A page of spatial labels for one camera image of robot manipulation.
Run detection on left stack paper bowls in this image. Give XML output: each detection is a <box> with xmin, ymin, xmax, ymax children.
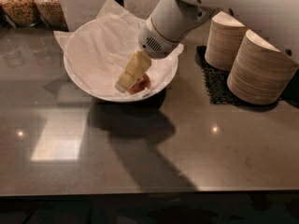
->
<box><xmin>205</xmin><ymin>12</ymin><xmax>248</xmax><ymax>71</ymax></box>

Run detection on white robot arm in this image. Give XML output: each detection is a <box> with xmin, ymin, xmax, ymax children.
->
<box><xmin>137</xmin><ymin>0</ymin><xmax>299</xmax><ymax>63</ymax></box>

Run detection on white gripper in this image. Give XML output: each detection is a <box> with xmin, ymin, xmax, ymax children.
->
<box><xmin>115</xmin><ymin>16</ymin><xmax>179</xmax><ymax>93</ymax></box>

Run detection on right glass cereal jar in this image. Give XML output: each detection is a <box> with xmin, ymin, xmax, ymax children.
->
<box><xmin>34</xmin><ymin>0</ymin><xmax>66</xmax><ymax>27</ymax></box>

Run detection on white bowl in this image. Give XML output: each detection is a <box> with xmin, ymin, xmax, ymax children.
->
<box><xmin>63</xmin><ymin>17</ymin><xmax>179</xmax><ymax>104</ymax></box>

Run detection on right stack paper bowls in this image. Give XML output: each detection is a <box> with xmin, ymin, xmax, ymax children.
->
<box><xmin>227</xmin><ymin>30</ymin><xmax>298</xmax><ymax>105</ymax></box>

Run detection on stack paper bowls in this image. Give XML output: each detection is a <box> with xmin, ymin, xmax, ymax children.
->
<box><xmin>227</xmin><ymin>30</ymin><xmax>298</xmax><ymax>105</ymax></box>
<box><xmin>205</xmin><ymin>12</ymin><xmax>248</xmax><ymax>71</ymax></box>

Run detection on glass cereal jar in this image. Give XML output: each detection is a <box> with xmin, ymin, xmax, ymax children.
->
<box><xmin>34</xmin><ymin>0</ymin><xmax>66</xmax><ymax>27</ymax></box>
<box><xmin>0</xmin><ymin>0</ymin><xmax>40</xmax><ymax>26</ymax></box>

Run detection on red apple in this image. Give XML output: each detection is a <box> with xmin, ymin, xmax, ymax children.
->
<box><xmin>128</xmin><ymin>74</ymin><xmax>151</xmax><ymax>95</ymax></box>

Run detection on white paper liner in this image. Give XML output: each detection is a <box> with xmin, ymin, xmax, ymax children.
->
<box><xmin>53</xmin><ymin>0</ymin><xmax>185</xmax><ymax>100</ymax></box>

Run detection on black mesh mat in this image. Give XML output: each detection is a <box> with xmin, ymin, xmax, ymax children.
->
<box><xmin>195</xmin><ymin>46</ymin><xmax>244</xmax><ymax>105</ymax></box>

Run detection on left glass cereal jar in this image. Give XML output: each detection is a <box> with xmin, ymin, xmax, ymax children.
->
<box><xmin>0</xmin><ymin>0</ymin><xmax>40</xmax><ymax>26</ymax></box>

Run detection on left white sign panel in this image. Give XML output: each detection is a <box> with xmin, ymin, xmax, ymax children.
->
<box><xmin>60</xmin><ymin>0</ymin><xmax>106</xmax><ymax>32</ymax></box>

